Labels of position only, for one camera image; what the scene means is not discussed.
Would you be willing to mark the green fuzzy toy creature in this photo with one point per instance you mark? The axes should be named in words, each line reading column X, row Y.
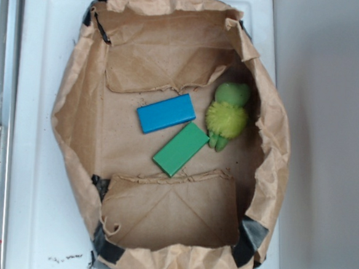
column 226, row 116

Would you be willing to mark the green rectangular block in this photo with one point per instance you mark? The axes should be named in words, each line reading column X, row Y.
column 180, row 149

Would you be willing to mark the brown paper bag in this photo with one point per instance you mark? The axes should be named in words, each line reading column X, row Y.
column 220, row 209

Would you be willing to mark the blue rectangular block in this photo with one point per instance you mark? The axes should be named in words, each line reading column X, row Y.
column 166, row 113

